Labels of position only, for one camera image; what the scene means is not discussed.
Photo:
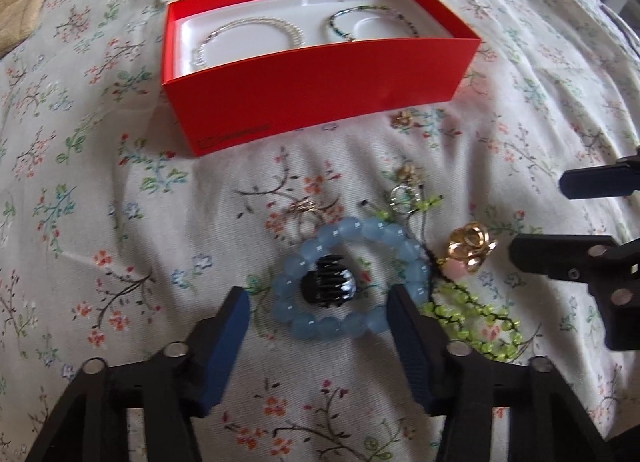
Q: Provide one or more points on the floral bedsheet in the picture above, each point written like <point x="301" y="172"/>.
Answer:
<point x="125" y="202"/>

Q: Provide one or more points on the black hair claw clip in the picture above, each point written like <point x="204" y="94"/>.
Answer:
<point x="325" y="282"/>

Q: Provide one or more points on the red cardboard box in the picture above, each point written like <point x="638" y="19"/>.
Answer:
<point x="320" y="91"/>

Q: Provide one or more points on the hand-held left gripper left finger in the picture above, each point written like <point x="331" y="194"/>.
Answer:
<point x="227" y="347"/>

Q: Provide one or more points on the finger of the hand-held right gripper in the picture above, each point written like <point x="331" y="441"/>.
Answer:
<point x="555" y="254"/>
<point x="592" y="184"/>

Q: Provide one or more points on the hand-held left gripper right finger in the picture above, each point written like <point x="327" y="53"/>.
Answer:
<point x="411" y="347"/>

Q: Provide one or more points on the gold flower earring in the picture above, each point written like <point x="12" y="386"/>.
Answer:
<point x="407" y="172"/>
<point x="400" y="118"/>

